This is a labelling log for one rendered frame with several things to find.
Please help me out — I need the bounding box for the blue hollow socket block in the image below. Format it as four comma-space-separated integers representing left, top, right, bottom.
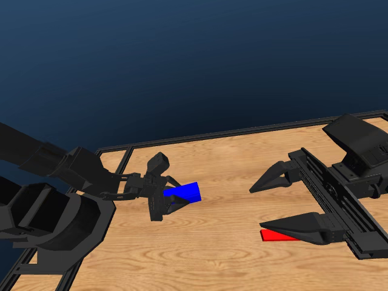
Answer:
163, 181, 202, 204

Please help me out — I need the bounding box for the black table frame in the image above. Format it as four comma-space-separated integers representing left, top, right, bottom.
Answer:
0, 110, 388, 291

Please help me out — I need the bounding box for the thin red peg bar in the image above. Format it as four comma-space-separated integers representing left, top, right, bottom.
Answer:
260, 229, 302, 243

